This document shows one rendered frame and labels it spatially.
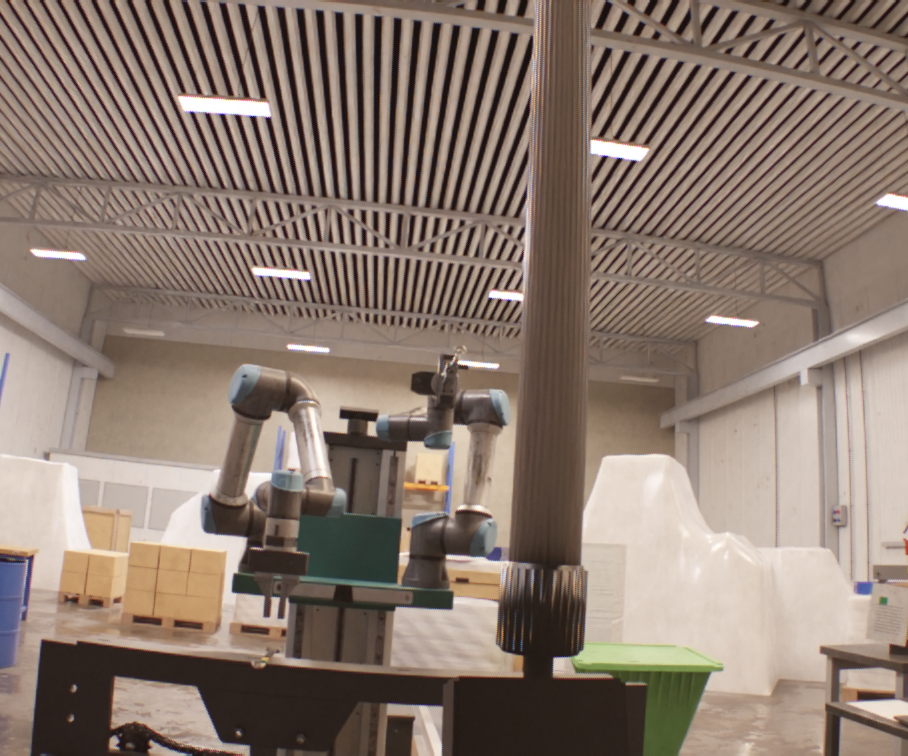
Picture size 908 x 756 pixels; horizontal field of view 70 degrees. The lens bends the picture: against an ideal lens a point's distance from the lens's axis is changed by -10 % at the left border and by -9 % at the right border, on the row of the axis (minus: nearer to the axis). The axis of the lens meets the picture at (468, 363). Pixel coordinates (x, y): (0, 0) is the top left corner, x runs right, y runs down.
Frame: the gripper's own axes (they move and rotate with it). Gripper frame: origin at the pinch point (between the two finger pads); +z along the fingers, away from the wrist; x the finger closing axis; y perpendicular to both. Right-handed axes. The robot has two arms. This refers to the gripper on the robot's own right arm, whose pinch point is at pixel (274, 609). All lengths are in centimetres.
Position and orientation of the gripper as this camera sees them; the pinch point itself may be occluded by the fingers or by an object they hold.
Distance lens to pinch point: 169.2
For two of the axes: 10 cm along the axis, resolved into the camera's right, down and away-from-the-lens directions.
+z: -0.7, 9.7, -2.4
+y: -1.2, 2.3, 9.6
